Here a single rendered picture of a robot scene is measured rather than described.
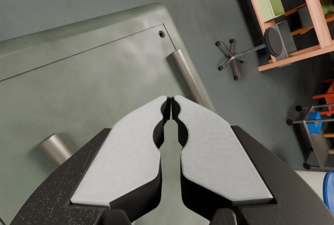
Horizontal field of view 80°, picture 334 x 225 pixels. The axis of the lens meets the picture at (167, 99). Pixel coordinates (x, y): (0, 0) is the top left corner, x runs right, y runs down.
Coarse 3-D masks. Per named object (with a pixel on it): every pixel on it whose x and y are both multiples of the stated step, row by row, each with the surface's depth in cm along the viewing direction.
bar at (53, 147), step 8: (56, 136) 24; (40, 144) 23; (48, 144) 23; (56, 144) 23; (64, 144) 24; (48, 152) 23; (56, 152) 23; (64, 152) 24; (56, 160) 23; (64, 160) 24
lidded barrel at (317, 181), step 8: (304, 176) 253; (312, 176) 247; (320, 176) 241; (328, 176) 236; (312, 184) 240; (320, 184) 234; (328, 184) 231; (320, 192) 230; (328, 192) 227; (328, 200) 224
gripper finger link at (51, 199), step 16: (96, 144) 9; (80, 160) 8; (48, 176) 7; (64, 176) 7; (80, 176) 7; (48, 192) 7; (64, 192) 6; (32, 208) 6; (48, 208) 6; (64, 208) 6; (80, 208) 6; (96, 208) 6; (16, 224) 6; (32, 224) 6; (48, 224) 6; (64, 224) 6; (80, 224) 6; (96, 224) 6
